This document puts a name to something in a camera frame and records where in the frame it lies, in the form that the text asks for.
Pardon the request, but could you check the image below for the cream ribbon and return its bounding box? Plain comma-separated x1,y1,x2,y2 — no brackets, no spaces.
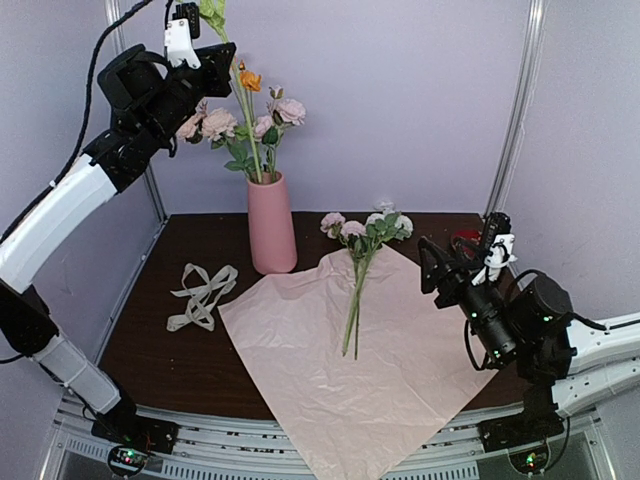
166,263,238,333

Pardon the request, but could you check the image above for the red floral plate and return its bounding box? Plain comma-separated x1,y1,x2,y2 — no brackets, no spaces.
450,229,481,258

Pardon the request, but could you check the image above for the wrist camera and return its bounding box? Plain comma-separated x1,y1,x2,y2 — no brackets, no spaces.
164,2,201,69
471,212,517,286

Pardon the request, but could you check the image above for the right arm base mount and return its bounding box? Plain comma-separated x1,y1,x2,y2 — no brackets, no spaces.
478,412,571,478

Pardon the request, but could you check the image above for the peach rose flower stem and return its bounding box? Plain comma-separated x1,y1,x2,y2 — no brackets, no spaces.
176,100,257,181

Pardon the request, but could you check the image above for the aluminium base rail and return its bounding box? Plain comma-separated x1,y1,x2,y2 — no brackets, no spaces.
37,396,620,479

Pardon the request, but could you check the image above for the pink wrapping paper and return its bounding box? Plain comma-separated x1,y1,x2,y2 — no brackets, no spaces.
219,247,492,479

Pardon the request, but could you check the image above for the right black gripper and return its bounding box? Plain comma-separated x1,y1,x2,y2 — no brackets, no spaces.
417,236,521,367

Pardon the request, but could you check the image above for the artificial flower bouquet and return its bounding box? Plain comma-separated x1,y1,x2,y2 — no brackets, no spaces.
320,209,414,359

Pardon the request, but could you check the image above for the pink tapered vase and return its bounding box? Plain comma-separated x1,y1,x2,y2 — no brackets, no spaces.
248,172,298,275

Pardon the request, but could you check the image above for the aluminium corner post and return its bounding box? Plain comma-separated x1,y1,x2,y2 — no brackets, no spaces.
103,0,167,224
484,0,547,218

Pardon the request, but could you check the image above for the left aluminium corner post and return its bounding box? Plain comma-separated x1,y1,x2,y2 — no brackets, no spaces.
103,0,167,224

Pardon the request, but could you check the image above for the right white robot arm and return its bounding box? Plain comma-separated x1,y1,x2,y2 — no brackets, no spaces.
418,234,639,442

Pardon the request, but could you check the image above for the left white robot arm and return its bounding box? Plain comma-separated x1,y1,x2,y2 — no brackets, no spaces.
1,43,236,444

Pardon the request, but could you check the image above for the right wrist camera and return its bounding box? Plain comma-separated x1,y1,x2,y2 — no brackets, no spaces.
471,212,517,286

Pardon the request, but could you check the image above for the right aluminium corner post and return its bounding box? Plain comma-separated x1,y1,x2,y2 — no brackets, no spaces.
484,0,547,218

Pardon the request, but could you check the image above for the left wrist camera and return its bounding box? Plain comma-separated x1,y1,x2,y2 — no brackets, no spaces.
164,2,201,69

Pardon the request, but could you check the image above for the orange flower stem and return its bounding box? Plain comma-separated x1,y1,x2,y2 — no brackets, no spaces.
233,58,263,184

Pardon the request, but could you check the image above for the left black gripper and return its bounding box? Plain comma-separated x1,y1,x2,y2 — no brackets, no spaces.
141,40,236,140

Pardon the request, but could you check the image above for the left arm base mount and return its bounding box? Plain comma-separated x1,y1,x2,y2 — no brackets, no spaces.
91,416,179,479

